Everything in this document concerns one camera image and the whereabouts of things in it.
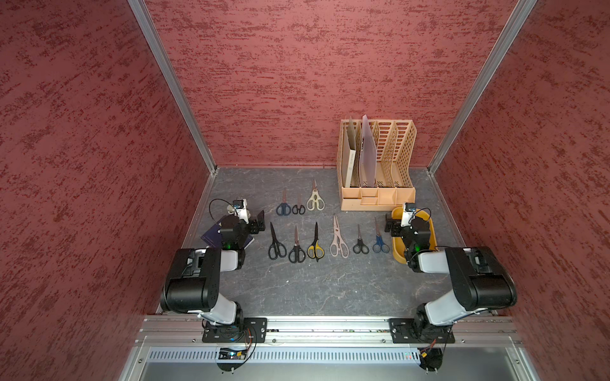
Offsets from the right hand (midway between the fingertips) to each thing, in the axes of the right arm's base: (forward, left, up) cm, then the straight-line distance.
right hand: (397, 216), depth 95 cm
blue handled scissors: (+10, +48, -6) cm, 49 cm away
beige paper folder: (+15, +20, +23) cm, 34 cm away
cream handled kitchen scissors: (+13, +33, -4) cm, 36 cm away
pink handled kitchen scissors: (-8, +24, -6) cm, 26 cm away
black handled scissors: (-13, +41, -6) cm, 44 cm away
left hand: (+1, +59, +3) cm, 59 cm away
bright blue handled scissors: (-9, +7, -7) cm, 14 cm away
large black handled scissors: (-10, +50, -5) cm, 51 cm away
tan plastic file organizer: (+28, -3, +15) cm, 32 cm away
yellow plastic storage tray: (-14, +3, 0) cm, 15 cm away
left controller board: (-44, +63, -7) cm, 77 cm away
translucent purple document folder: (+33, +7, +3) cm, 34 cm away
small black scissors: (+10, +41, -6) cm, 42 cm away
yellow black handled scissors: (-11, +34, -5) cm, 36 cm away
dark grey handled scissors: (-10, +15, -6) cm, 19 cm away
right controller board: (-47, -1, -9) cm, 48 cm away
